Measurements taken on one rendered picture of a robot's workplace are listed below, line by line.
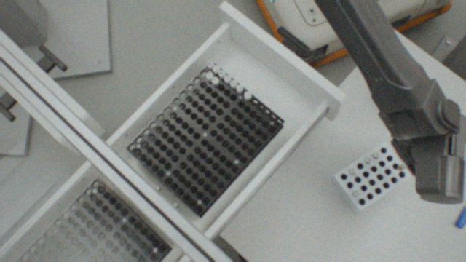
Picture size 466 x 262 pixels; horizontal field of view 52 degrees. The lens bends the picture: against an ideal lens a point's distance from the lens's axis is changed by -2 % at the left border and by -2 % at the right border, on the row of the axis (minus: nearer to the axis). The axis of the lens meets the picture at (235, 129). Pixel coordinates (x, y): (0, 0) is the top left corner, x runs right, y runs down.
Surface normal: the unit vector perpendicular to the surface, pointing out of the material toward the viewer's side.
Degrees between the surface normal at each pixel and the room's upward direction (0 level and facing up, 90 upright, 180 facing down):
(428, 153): 48
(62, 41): 3
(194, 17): 0
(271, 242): 0
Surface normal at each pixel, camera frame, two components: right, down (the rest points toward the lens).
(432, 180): -0.77, -0.25
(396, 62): 0.55, -0.15
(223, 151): -0.04, -0.29
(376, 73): -0.50, 0.69
